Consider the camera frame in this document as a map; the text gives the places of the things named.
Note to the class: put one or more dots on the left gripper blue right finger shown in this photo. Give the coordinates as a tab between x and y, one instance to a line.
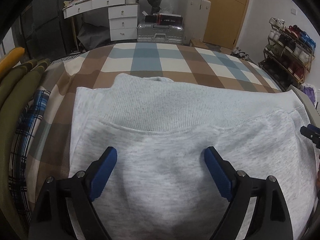
221	171

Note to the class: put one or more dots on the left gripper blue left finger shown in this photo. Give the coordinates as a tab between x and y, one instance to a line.
99	172

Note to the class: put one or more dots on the light grey sweatshirt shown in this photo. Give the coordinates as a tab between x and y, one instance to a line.
160	187

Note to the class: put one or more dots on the grey bed footboard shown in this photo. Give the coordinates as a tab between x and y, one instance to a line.
310	109

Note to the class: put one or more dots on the purple plastic bag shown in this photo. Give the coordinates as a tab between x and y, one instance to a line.
310	91

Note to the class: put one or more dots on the wooden shoe rack with shoes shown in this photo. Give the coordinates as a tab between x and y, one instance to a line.
289	54

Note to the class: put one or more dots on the checkered bed sheet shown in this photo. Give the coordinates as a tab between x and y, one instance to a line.
49	151

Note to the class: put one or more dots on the cardboard box on floor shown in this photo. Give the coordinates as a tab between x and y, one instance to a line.
198	44

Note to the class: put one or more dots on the wooden door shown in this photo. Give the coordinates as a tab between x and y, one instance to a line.
225	22

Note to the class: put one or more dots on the silver aluminium suitcase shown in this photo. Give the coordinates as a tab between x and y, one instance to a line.
155	33

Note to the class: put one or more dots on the black refrigerator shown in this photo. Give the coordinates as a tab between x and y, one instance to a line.
46	33

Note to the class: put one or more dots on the black box on suitcase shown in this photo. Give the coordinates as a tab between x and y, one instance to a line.
164	20

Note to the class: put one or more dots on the white dressing desk with drawers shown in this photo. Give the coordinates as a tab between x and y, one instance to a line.
121	15

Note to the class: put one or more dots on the white small cabinet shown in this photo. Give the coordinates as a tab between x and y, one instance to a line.
195	15

